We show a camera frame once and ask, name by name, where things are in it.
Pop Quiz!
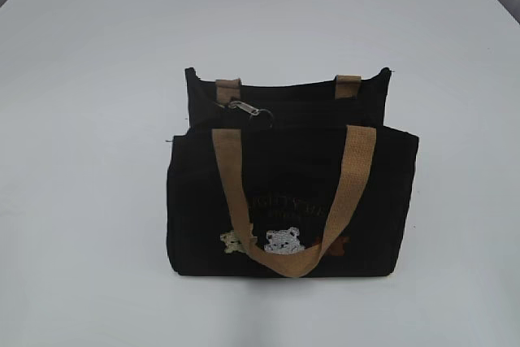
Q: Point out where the black canvas tote bag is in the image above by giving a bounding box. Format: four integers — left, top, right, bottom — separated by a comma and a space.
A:
167, 68, 419, 278

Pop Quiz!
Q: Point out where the silver zipper pull with ring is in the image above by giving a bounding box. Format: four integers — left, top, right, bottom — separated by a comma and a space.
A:
215, 99, 275, 125

